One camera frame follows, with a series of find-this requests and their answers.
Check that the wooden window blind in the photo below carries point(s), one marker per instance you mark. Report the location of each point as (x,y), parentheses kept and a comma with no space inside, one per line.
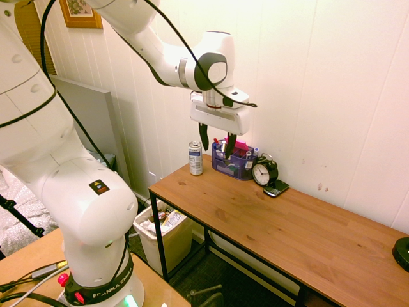
(33,35)

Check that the grey headboard panel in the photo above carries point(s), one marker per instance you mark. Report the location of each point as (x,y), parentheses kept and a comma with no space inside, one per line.
(92,124)

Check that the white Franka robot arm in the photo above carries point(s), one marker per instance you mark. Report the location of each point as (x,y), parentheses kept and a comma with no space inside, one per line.
(73,192)

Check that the black camera stand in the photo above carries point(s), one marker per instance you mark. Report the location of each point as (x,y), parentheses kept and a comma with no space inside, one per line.
(19,214)

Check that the pink sticky note pad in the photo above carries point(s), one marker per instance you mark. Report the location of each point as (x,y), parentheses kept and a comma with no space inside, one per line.
(240,146)

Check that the black mobile phone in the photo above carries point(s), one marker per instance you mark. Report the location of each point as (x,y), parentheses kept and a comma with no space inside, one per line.
(276,188)

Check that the black round object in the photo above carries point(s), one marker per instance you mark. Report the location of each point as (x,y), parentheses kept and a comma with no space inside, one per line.
(401,251)

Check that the silver blue-labelled can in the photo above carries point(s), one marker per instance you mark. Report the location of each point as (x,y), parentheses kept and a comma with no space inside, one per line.
(195,158)

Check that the black clamp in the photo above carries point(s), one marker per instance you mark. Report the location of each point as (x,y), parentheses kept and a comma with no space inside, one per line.
(206,295)

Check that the black alarm clock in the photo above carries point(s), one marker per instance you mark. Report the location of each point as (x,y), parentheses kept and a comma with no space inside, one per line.
(264,171)

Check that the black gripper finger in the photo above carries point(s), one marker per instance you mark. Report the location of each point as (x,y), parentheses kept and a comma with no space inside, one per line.
(230,145)
(203,134)

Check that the white trash bin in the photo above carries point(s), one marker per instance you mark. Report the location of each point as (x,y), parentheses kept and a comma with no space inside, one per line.
(167,238)

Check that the wooden table with black frame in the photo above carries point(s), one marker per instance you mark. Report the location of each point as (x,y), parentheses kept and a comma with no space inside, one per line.
(287,224)

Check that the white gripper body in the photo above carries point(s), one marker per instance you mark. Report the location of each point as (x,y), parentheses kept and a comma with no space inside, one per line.
(220,120)

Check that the white patterned bedding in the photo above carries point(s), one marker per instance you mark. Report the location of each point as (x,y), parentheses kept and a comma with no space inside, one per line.
(19,211)

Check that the purple desk organizer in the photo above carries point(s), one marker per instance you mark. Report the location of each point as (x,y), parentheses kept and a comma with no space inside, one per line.
(232,163)

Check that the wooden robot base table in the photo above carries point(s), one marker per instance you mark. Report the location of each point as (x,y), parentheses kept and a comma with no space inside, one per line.
(38,275)

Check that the wooden framed picture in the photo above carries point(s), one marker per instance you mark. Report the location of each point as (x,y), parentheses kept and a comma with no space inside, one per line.
(80,13)

